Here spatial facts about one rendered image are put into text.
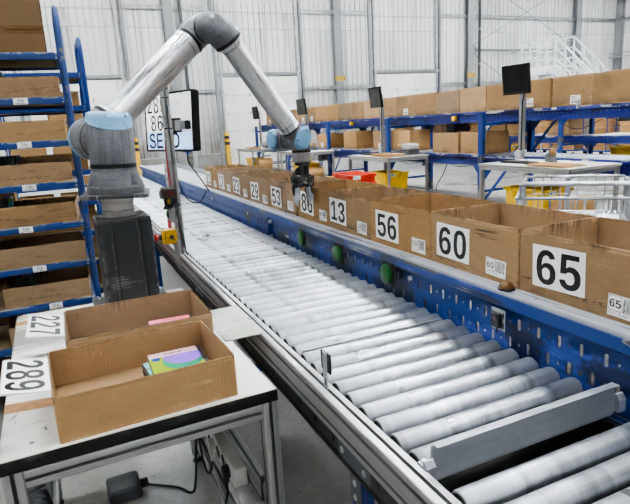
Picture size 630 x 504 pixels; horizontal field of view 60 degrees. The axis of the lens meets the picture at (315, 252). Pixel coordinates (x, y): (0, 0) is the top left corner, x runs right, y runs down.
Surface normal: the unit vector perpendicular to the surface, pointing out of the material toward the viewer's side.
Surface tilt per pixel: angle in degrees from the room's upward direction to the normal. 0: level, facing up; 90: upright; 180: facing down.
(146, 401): 91
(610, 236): 90
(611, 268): 90
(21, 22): 123
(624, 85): 90
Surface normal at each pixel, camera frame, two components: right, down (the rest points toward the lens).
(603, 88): -0.90, 0.14
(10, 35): 0.38, 0.68
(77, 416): 0.45, 0.18
